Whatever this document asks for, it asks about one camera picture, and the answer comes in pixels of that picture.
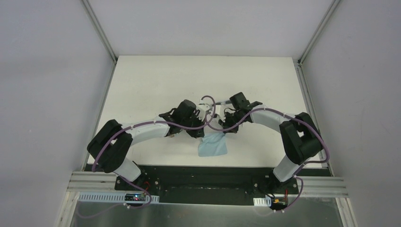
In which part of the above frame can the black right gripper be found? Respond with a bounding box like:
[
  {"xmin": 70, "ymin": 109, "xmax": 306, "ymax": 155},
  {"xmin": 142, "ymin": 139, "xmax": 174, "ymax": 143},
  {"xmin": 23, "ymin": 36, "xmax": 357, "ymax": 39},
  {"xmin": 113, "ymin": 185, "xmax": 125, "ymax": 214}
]
[{"xmin": 218, "ymin": 111, "xmax": 246, "ymax": 134}]

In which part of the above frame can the left white cable duct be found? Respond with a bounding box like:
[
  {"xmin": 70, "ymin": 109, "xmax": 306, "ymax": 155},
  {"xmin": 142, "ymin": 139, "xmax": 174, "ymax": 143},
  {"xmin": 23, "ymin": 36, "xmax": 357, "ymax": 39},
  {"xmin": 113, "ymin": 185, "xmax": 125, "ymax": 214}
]
[{"xmin": 78, "ymin": 192, "xmax": 150, "ymax": 204}]

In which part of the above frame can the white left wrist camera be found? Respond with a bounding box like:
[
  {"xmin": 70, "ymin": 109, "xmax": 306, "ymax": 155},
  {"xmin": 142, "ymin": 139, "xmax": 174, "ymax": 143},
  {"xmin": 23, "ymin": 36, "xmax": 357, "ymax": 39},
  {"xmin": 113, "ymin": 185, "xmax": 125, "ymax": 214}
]
[{"xmin": 195, "ymin": 104, "xmax": 213, "ymax": 122}]

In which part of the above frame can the aluminium corner post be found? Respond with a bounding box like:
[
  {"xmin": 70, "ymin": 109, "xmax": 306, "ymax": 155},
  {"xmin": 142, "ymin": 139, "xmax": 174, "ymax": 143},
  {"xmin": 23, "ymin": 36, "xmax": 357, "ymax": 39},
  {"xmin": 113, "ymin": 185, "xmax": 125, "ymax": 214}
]
[
  {"xmin": 80, "ymin": 0, "xmax": 118, "ymax": 65},
  {"xmin": 297, "ymin": 0, "xmax": 342, "ymax": 66}
]

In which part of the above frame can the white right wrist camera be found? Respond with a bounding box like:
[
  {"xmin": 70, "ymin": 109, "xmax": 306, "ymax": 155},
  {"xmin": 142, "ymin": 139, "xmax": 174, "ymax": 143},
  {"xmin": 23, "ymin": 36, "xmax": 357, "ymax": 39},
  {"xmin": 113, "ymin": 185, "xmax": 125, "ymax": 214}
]
[{"xmin": 216, "ymin": 104, "xmax": 232, "ymax": 122}]

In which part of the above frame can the right aluminium corner post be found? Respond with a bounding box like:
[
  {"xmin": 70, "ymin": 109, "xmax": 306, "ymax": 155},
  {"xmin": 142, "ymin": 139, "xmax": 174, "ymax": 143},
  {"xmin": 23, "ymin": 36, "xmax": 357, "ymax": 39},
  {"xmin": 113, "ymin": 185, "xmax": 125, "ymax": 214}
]
[{"xmin": 297, "ymin": 0, "xmax": 342, "ymax": 66}]

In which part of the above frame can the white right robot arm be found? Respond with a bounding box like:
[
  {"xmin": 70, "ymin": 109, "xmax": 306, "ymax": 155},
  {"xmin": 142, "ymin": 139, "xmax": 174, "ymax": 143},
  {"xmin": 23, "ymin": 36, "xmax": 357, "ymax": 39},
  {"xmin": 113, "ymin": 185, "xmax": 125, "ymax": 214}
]
[{"xmin": 218, "ymin": 92, "xmax": 324, "ymax": 194}]

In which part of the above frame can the white cable duct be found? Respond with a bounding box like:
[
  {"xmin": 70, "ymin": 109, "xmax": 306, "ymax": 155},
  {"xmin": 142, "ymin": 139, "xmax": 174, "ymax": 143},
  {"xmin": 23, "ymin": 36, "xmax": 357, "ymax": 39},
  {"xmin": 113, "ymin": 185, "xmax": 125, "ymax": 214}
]
[
  {"xmin": 253, "ymin": 197, "xmax": 272, "ymax": 207},
  {"xmin": 78, "ymin": 192, "xmax": 150, "ymax": 204}
]

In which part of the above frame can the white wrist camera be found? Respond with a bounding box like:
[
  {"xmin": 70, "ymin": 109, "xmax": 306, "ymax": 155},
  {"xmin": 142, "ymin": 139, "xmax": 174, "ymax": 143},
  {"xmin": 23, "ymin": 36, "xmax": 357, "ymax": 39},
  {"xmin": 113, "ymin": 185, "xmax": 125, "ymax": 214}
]
[
  {"xmin": 195, "ymin": 104, "xmax": 213, "ymax": 122},
  {"xmin": 216, "ymin": 104, "xmax": 232, "ymax": 122}
]

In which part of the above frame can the left aluminium corner post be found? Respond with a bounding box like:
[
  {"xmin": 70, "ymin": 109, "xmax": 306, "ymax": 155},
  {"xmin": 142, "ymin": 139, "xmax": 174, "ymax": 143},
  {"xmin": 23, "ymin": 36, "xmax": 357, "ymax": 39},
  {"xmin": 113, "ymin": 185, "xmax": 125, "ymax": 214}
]
[{"xmin": 80, "ymin": 0, "xmax": 118, "ymax": 65}]

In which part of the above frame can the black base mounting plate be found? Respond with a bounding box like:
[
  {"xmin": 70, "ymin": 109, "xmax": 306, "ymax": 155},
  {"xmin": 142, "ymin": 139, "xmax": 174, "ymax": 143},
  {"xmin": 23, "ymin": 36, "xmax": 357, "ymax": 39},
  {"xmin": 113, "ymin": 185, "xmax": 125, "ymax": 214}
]
[{"xmin": 84, "ymin": 164, "xmax": 331, "ymax": 207}]

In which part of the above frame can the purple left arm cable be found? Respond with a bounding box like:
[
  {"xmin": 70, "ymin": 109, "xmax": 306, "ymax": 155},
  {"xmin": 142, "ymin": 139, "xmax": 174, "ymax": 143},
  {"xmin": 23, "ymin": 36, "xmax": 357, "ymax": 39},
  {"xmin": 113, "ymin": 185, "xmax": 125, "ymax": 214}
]
[{"xmin": 91, "ymin": 95, "xmax": 217, "ymax": 172}]

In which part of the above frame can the light blue cleaning cloth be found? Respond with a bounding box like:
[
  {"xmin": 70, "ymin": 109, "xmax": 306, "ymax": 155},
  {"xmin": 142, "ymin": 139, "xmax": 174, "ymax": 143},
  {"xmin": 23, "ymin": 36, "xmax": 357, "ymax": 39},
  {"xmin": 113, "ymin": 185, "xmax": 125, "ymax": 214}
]
[{"xmin": 198, "ymin": 132, "xmax": 228, "ymax": 157}]

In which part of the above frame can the right white cable duct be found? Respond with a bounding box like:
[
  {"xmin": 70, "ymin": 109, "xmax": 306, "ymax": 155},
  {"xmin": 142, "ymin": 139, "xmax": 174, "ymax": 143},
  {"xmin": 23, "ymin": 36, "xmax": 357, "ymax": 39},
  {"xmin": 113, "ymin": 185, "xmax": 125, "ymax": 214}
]
[{"xmin": 253, "ymin": 197, "xmax": 272, "ymax": 207}]

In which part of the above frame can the aluminium frame rail front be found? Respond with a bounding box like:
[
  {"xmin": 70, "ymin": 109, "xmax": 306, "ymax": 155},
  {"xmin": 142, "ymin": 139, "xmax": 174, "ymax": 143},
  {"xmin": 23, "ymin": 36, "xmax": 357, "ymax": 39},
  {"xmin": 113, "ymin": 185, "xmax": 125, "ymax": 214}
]
[{"xmin": 67, "ymin": 171, "xmax": 349, "ymax": 198}]

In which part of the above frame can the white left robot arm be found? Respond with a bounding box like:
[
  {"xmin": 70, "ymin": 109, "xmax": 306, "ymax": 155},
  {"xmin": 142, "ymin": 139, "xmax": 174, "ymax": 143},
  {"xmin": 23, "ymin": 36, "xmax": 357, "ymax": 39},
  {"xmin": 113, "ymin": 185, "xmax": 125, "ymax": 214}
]
[{"xmin": 87, "ymin": 99, "xmax": 211, "ymax": 191}]

